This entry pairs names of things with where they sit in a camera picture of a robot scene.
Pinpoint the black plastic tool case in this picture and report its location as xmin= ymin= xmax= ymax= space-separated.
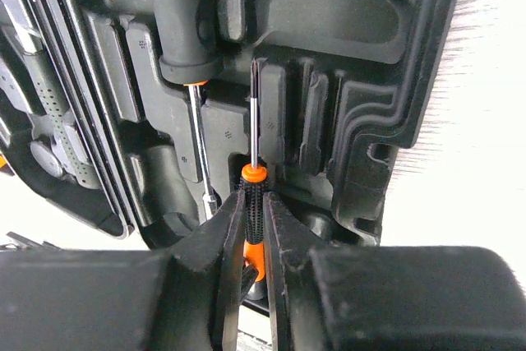
xmin=1 ymin=0 xmax=456 ymax=248

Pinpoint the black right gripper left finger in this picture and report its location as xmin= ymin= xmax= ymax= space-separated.
xmin=1 ymin=192 xmax=245 ymax=350

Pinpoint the small black orange screwdriver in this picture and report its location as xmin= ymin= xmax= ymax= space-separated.
xmin=240 ymin=59 xmax=268 ymax=301

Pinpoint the black handled large screwdriver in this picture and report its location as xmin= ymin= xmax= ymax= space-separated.
xmin=155 ymin=0 xmax=223 ymax=219

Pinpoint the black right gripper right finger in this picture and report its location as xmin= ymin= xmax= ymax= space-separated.
xmin=263 ymin=192 xmax=525 ymax=350

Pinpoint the black handled claw hammer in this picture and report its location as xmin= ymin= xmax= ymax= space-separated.
xmin=3 ymin=0 xmax=101 ymax=190

